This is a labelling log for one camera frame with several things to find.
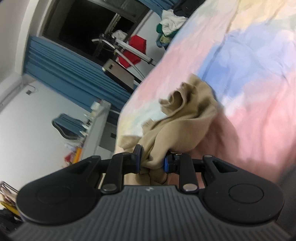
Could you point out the white tissue box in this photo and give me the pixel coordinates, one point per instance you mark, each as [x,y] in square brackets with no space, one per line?
[95,106]

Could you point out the wavy framed mirror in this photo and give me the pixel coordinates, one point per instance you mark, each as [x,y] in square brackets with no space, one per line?
[70,128]

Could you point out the white dressing table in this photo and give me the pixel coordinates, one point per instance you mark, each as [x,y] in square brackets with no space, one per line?
[100,136]

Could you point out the right blue curtain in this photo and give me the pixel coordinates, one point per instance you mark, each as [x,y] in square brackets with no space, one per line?
[159,5]

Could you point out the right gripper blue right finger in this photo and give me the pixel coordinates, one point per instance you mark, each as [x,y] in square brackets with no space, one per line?
[182,165]

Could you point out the blue curtain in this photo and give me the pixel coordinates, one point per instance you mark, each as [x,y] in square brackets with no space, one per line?
[71,75]
[159,5]

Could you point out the garment steamer stand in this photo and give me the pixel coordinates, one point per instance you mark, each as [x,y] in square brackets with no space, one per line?
[119,46]

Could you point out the pile of clothes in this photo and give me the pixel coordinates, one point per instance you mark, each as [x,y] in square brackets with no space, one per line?
[173,19]

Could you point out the orange tray with items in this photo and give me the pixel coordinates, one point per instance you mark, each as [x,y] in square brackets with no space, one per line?
[73,157]

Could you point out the dark window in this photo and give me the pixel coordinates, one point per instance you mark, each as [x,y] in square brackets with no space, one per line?
[74,25]

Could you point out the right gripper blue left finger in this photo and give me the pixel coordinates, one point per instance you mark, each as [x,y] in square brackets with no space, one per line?
[117,167]

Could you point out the pastel tie-dye bed cover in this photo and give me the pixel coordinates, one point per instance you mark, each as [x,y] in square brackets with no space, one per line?
[245,51]

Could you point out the tan printed t-shirt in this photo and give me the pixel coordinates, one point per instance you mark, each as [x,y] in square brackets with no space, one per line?
[189,112]

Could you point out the left blue curtain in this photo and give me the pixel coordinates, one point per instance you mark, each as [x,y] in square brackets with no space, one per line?
[71,75]

